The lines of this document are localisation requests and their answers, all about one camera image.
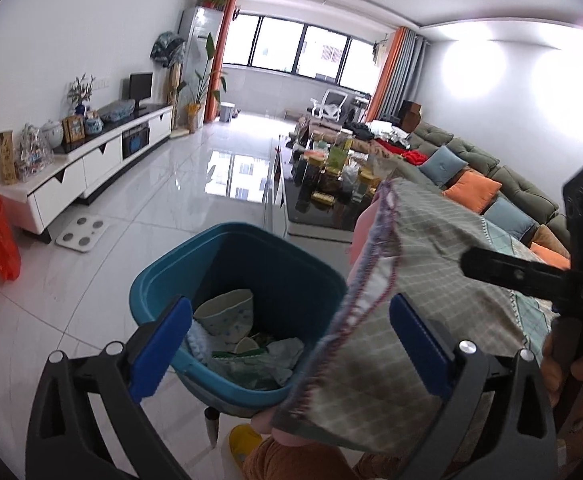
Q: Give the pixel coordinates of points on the crushed white paper cup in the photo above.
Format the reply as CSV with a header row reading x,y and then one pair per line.
x,y
224,312

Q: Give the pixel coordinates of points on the blue flat cushion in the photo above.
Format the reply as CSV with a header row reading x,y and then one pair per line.
x,y
116,111

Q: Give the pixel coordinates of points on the blue white ceramic jar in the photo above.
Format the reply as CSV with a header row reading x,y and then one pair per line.
x,y
93,122

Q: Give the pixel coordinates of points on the white TV stand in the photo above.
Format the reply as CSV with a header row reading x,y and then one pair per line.
x,y
101,160

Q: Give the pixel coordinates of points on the orange cushion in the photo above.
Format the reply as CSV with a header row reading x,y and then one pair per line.
x,y
549,256
471,191

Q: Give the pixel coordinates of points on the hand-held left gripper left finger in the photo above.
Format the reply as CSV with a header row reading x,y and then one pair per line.
x,y
164,350

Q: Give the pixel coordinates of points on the brown cushion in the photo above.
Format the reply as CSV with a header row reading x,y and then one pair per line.
x,y
554,237

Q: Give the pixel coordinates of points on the yellow patterned box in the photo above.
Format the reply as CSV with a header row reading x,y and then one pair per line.
x,y
8,157

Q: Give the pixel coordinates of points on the red cloth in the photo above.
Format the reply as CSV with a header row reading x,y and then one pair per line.
x,y
404,152

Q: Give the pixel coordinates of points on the blue plastic bin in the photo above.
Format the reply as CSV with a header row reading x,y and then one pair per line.
x,y
251,250

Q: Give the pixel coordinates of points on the white standing air conditioner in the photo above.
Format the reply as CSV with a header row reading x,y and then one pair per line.
x,y
196,35

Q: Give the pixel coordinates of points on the black clothes pile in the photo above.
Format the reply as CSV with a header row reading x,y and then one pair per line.
x,y
360,130

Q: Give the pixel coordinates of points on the small white bin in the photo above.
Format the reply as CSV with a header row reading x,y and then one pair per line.
x,y
227,112

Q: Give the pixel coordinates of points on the wooden stand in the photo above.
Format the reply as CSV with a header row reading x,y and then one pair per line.
x,y
173,95

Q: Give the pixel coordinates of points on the small plant in vase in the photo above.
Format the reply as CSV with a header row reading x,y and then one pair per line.
x,y
80,95

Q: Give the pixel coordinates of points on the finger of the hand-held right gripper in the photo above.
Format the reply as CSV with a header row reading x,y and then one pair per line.
x,y
506,269

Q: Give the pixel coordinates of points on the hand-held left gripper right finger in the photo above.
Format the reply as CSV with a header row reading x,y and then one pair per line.
x,y
419,345

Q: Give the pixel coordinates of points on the grey curtain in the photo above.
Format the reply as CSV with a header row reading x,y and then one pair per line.
x,y
409,75

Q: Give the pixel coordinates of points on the black-framed window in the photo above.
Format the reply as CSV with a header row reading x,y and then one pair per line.
x,y
301,50

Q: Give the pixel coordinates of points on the white foam fruit net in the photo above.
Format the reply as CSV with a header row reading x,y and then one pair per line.
x,y
201,342

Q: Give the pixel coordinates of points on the large leaf potted plant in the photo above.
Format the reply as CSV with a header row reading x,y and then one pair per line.
x,y
201,90

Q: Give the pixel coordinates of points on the picture frame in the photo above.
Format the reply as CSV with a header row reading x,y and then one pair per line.
x,y
74,129

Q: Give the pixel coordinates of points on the green sofa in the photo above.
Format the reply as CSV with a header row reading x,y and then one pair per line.
x,y
476,152

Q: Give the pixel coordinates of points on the white office chair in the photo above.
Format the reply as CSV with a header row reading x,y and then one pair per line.
x,y
329,104

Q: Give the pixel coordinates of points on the blue patterned cloth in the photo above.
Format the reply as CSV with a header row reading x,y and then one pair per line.
x,y
167,49

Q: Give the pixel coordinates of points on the green yellow patterned tablecloth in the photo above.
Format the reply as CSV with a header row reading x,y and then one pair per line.
x,y
421,240

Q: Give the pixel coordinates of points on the orange curtain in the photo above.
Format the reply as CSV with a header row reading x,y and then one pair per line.
x,y
221,60
386,80

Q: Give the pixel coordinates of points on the black coffee table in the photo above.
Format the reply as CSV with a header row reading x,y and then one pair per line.
x,y
321,215

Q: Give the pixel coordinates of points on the yellow slipper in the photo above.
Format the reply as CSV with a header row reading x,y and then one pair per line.
x,y
245,442

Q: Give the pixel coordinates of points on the black monitor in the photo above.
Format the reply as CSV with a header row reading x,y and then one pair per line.
x,y
141,87

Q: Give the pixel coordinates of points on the white bathroom scale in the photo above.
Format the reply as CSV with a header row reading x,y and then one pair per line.
x,y
82,232

